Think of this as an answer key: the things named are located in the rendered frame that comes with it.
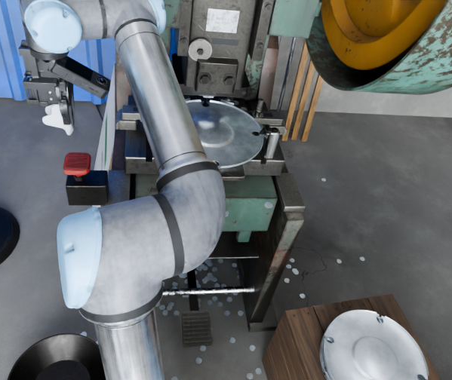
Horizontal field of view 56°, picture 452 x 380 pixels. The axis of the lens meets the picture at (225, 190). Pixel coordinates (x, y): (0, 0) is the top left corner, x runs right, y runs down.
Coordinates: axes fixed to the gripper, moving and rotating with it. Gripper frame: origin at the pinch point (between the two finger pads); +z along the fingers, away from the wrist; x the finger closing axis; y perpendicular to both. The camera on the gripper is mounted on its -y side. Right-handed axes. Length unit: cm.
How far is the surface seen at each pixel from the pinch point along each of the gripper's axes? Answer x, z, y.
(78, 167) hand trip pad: 2.5, 9.3, -0.7
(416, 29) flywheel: 7, -32, -66
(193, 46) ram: -13.4, -15.0, -26.8
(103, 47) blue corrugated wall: -135, 50, 6
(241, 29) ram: -14.6, -19.3, -37.6
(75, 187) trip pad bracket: 3.1, 15.3, 0.7
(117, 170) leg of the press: -9.4, 21.3, -8.5
